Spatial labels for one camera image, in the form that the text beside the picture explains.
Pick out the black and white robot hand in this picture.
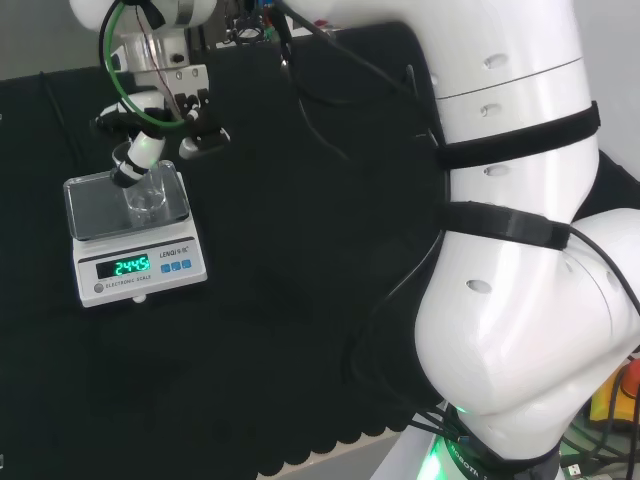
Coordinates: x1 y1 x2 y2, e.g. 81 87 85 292
91 63 232 189

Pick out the small clear glass beaker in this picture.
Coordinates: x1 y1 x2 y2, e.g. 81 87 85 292
121 162 169 224

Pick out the white electronic balance steel pan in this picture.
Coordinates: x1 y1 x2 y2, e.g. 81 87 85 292
63 159 209 309

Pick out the black bench cloth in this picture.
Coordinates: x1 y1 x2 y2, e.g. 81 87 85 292
0 22 451 480

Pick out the yellow stop button box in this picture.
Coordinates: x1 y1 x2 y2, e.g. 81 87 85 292
588 349 640 427

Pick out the green cable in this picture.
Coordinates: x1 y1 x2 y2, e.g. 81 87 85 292
97 0 202 132

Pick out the black cable bundle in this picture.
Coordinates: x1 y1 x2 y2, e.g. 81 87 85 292
223 0 281 47

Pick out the black balance power cable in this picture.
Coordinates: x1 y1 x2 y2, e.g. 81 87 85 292
38 71 89 174

